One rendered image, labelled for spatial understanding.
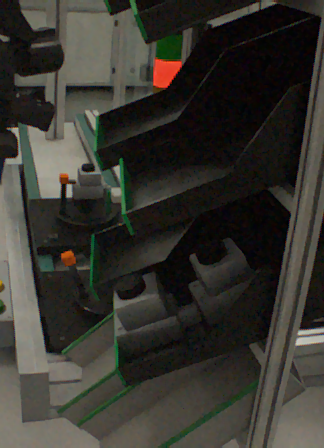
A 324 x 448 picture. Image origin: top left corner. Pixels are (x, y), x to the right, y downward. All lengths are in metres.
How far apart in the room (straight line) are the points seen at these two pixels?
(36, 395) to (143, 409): 0.26
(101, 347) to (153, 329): 0.31
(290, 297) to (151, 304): 0.14
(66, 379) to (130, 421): 0.22
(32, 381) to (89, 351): 0.12
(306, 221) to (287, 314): 0.09
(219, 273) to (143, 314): 0.08
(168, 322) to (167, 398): 0.18
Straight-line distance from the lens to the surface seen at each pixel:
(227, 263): 0.61
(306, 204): 0.50
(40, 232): 1.37
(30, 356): 1.04
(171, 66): 1.17
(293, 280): 0.53
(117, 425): 0.82
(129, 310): 0.61
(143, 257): 0.78
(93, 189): 1.38
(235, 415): 0.65
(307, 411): 1.13
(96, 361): 0.93
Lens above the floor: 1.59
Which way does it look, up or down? 25 degrees down
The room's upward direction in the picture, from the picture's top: 5 degrees clockwise
